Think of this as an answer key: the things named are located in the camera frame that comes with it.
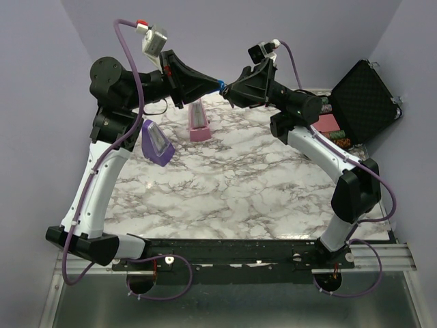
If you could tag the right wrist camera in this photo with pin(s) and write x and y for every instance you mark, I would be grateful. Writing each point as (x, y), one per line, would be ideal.
(264, 50)

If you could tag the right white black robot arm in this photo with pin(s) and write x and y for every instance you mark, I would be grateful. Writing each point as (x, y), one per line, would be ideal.
(357, 189)

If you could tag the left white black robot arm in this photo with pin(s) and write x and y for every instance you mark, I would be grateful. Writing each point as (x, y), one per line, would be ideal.
(115, 130)

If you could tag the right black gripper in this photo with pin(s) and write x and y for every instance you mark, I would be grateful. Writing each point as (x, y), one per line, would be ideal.
(254, 89)

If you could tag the red playing card deck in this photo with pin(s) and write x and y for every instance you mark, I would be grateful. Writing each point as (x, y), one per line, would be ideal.
(326, 123)

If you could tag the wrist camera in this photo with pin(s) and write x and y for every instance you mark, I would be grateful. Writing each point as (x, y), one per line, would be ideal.
(264, 50)
(154, 39)

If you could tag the black poker chip case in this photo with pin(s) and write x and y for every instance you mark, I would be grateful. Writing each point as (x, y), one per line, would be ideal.
(362, 104)

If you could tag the pink metronome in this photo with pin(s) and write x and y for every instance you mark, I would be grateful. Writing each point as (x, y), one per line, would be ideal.
(198, 124)

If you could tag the aluminium frame extrusion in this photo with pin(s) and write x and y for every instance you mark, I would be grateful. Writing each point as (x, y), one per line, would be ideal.
(393, 258)

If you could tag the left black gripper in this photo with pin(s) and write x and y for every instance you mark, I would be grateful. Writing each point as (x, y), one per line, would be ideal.
(185, 83)

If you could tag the purple metronome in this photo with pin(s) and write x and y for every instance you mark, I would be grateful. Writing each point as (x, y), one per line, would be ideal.
(155, 145)

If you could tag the grey purple chip stack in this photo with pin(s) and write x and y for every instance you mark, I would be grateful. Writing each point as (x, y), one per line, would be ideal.
(327, 108)

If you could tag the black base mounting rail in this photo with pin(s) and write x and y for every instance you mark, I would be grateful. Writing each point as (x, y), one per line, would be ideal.
(230, 261)

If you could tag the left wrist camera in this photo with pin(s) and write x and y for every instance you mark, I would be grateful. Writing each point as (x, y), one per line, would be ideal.
(154, 39)

